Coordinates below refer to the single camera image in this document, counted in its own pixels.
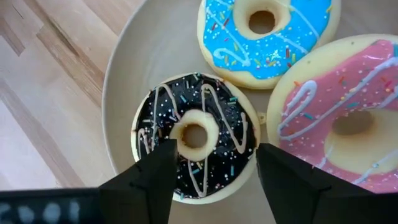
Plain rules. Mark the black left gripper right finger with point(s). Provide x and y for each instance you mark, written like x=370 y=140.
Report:
x=304 y=202

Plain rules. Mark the large dark chocolate donut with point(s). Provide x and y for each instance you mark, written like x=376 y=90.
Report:
x=217 y=130

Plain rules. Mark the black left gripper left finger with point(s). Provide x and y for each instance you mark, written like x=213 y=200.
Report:
x=140 y=199

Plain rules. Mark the large pink frosted donut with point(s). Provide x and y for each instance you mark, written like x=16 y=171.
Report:
x=326 y=99

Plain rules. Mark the large blue frosted donut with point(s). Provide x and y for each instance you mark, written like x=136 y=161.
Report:
x=264 y=56

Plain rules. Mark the beige round plate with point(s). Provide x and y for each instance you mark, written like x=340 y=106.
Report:
x=149 y=46

